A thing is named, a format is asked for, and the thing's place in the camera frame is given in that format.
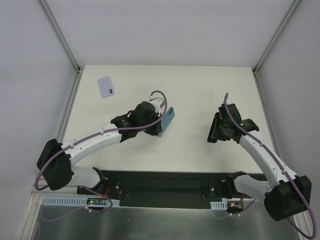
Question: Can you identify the black smartphone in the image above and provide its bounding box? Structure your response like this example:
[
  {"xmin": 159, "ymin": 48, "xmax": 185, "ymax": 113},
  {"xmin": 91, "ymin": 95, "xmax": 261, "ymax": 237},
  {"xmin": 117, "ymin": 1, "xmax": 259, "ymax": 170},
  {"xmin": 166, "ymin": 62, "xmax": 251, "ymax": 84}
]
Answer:
[{"xmin": 207, "ymin": 112, "xmax": 221, "ymax": 143}]

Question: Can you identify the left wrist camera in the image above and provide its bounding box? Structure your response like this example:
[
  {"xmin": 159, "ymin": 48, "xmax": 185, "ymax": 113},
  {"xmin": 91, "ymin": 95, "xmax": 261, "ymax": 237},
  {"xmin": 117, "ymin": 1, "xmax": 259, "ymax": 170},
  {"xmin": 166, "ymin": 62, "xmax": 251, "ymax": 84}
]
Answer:
[{"xmin": 149, "ymin": 94, "xmax": 165, "ymax": 113}]

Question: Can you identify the left white cable duct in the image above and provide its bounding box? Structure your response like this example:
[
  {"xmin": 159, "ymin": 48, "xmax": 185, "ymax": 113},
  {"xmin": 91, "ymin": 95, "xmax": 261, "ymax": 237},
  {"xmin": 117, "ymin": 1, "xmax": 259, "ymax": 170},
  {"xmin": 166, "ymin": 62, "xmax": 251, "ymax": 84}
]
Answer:
[{"xmin": 42, "ymin": 196, "xmax": 110, "ymax": 208}]

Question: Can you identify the lilac phone case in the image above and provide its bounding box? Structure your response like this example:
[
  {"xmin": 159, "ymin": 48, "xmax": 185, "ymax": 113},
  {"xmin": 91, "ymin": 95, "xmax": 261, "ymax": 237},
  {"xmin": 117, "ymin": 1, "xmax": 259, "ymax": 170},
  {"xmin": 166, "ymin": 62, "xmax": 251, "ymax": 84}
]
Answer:
[{"xmin": 97, "ymin": 76, "xmax": 115, "ymax": 98}]

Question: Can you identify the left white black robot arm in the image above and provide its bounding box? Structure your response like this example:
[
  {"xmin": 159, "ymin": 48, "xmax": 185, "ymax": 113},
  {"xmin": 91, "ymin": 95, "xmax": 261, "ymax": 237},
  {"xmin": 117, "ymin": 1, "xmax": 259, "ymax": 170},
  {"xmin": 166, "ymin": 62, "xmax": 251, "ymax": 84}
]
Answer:
[{"xmin": 34, "ymin": 98, "xmax": 167, "ymax": 195}]

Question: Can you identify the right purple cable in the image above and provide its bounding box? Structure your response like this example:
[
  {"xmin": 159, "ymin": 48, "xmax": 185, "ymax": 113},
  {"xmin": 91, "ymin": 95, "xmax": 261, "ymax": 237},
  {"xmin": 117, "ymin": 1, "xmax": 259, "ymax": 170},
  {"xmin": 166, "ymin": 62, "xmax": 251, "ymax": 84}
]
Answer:
[{"xmin": 211, "ymin": 92, "xmax": 316, "ymax": 240}]

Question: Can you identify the white cable duct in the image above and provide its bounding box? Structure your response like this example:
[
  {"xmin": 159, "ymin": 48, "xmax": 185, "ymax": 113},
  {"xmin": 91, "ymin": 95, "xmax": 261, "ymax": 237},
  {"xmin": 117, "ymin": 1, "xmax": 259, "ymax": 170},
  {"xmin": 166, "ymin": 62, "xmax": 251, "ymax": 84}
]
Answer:
[
  {"xmin": 210, "ymin": 200, "xmax": 228, "ymax": 211},
  {"xmin": 42, "ymin": 196, "xmax": 110, "ymax": 208}
]

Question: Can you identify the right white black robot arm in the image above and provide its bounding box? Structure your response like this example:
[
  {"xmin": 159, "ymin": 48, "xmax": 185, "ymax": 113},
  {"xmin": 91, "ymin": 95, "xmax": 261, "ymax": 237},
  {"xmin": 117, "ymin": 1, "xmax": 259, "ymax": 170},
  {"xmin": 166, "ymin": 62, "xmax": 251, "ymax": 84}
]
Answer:
[{"xmin": 207, "ymin": 103, "xmax": 312, "ymax": 221}]

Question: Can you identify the teal phone case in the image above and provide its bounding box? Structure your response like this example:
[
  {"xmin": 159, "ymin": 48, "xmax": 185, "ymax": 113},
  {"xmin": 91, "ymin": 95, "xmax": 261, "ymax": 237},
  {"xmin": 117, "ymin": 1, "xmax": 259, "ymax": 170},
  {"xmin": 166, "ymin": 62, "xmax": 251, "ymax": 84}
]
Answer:
[{"xmin": 158, "ymin": 106, "xmax": 175, "ymax": 137}]

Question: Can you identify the left aluminium frame post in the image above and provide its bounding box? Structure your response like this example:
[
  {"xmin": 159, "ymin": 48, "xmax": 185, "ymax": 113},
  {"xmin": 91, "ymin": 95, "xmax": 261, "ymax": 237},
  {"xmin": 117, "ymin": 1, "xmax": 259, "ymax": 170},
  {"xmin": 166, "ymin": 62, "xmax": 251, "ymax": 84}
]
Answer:
[{"xmin": 37, "ymin": 0, "xmax": 81, "ymax": 74}]

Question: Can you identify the right aluminium frame post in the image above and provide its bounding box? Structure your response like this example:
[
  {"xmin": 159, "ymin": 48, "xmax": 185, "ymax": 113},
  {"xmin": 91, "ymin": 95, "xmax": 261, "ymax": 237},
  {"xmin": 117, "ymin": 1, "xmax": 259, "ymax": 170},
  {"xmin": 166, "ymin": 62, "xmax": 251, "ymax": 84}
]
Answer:
[{"xmin": 252, "ymin": 0, "xmax": 303, "ymax": 76}]

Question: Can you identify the right white cable duct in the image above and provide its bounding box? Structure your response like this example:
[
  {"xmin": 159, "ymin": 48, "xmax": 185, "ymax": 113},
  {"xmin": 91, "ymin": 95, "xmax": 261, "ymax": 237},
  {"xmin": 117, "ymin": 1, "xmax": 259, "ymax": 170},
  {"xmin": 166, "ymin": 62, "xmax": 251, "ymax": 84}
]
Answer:
[{"xmin": 210, "ymin": 200, "xmax": 228, "ymax": 211}]

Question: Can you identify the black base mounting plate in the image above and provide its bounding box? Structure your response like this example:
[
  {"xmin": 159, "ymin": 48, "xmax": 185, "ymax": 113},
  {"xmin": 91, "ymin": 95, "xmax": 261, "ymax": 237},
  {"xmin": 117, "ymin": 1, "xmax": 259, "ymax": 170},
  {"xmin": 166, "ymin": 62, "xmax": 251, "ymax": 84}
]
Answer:
[{"xmin": 76, "ymin": 168, "xmax": 268, "ymax": 208}]

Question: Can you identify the aluminium frame post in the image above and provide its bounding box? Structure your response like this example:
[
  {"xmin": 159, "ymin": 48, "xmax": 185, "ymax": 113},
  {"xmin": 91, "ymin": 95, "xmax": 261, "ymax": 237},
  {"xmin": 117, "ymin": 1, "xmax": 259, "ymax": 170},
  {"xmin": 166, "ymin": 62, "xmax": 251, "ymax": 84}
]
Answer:
[
  {"xmin": 37, "ymin": 0, "xmax": 81, "ymax": 74},
  {"xmin": 252, "ymin": 0, "xmax": 303, "ymax": 76}
]

